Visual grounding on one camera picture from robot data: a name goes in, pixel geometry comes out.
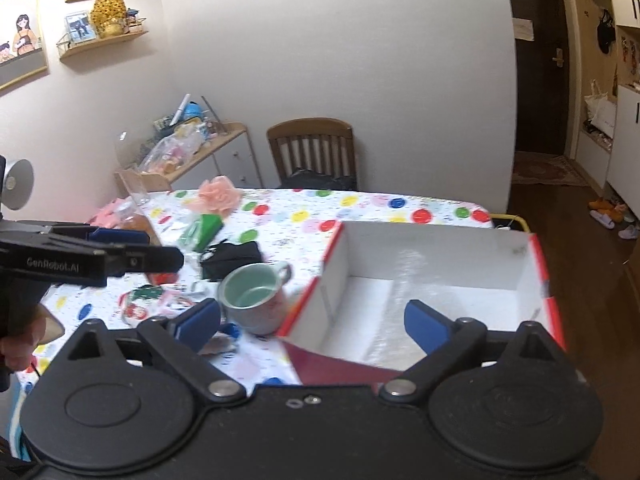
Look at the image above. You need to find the white shopping bag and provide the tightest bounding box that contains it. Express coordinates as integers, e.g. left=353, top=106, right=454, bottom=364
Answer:
left=583, top=78, right=619, bottom=134

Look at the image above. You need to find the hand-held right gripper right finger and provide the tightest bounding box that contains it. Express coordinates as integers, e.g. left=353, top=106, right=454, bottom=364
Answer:
left=377, top=299, right=588, bottom=403

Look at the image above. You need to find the patterned door rug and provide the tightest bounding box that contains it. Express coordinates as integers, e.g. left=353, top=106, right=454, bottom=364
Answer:
left=510, top=153, right=592, bottom=187

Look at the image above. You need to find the white base cabinet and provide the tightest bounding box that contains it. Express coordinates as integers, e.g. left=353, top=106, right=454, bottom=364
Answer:
left=604, top=84, right=640, bottom=202

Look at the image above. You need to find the white box with red rim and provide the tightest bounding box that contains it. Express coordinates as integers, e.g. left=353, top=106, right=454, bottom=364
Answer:
left=277, top=220, right=567, bottom=386

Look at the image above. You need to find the pile of slippers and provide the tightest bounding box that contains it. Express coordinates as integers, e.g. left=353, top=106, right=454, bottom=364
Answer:
left=588, top=198, right=640, bottom=241

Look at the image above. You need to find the clear plastic bag of snacks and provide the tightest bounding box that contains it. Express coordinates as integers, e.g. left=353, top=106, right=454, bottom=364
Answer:
left=136, top=130, right=207, bottom=175

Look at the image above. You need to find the pink fabric flower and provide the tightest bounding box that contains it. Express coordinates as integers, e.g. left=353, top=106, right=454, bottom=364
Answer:
left=190, top=176, right=242, bottom=218

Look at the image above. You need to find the gold ornament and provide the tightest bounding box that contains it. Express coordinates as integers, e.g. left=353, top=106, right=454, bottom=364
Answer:
left=91, top=0, right=132, bottom=40

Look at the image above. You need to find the white printed tote bag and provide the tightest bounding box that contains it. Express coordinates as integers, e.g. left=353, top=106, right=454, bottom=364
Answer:
left=117, top=282, right=211, bottom=322

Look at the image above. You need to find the wooden chair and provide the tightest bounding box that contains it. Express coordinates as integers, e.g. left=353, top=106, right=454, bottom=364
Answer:
left=266, top=118, right=359, bottom=192

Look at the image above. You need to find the green packet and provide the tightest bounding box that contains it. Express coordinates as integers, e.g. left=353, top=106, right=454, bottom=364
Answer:
left=177, top=212, right=223, bottom=253

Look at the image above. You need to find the person's left hand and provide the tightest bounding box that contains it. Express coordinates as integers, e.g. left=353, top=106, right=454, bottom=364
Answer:
left=0, top=306, right=66, bottom=376

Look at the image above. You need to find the pink cloth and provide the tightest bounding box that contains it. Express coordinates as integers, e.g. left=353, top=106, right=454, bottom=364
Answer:
left=89, top=198, right=136, bottom=232

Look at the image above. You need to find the large framed cartoon picture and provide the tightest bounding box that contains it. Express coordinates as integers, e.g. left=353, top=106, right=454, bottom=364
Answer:
left=0, top=0, right=49, bottom=92

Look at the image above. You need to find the white wooden sideboard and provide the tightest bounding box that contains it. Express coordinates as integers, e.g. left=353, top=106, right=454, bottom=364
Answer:
left=114, top=121, right=264, bottom=196

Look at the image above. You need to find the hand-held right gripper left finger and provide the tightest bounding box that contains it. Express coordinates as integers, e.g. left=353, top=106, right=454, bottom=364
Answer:
left=47, top=299, right=248, bottom=403

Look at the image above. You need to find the dark door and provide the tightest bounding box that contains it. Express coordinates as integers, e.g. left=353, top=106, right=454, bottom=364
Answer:
left=501, top=0, right=572, bottom=154

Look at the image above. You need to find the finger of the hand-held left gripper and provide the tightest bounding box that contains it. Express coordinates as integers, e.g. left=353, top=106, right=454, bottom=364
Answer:
left=50, top=225, right=152, bottom=248
left=102, top=245, right=184, bottom=279

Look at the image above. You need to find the black hanging bag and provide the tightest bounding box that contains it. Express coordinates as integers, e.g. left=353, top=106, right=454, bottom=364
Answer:
left=596, top=8, right=617, bottom=56

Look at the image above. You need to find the black face mask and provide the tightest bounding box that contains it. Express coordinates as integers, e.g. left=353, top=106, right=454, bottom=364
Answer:
left=199, top=240, right=263, bottom=283

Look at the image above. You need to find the black cloth on chair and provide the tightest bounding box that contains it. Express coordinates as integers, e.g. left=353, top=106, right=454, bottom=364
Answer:
left=279, top=166, right=359, bottom=192

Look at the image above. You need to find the brown jar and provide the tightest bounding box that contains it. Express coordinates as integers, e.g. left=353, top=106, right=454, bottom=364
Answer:
left=120, top=211, right=162, bottom=247

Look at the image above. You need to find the small photo frame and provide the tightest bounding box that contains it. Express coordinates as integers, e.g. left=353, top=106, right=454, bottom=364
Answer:
left=64, top=11, right=97, bottom=44

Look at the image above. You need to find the wooden wall shelf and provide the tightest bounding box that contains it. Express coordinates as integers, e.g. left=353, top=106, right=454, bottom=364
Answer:
left=56, top=29, right=150, bottom=64

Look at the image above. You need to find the clear glass cup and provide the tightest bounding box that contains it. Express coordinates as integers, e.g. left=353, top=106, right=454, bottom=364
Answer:
left=115, top=131, right=152, bottom=206

